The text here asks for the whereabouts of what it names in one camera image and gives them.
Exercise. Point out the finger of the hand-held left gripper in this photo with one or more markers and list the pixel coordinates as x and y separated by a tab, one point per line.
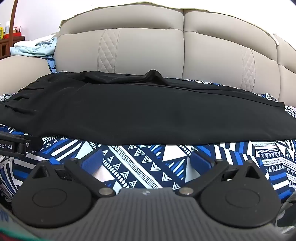
32	144

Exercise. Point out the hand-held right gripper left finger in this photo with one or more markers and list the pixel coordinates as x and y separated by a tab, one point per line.
92	160

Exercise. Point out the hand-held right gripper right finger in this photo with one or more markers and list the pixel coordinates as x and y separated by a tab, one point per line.
201	159

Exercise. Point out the black pants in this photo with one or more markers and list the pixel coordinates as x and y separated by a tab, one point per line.
143	113

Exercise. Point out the blue white geometric blanket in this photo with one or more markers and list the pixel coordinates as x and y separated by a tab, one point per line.
138	160

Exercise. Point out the light blue cloth pile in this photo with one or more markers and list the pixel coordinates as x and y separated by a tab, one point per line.
34	47

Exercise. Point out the brown wooden cabinet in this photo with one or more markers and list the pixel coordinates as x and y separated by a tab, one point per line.
9	46

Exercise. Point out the red box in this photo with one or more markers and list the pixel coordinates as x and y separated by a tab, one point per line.
12	35

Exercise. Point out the yellow bottle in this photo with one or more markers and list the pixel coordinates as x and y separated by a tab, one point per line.
1	31

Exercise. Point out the white bottle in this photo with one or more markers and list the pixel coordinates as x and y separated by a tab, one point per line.
7	27

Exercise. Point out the beige leather sofa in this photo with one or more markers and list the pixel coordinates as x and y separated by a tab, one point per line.
143	46

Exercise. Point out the curved brown wooden pole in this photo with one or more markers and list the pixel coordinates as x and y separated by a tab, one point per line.
14	14

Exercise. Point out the white cloth strip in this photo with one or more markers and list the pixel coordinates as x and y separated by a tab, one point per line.
276	39

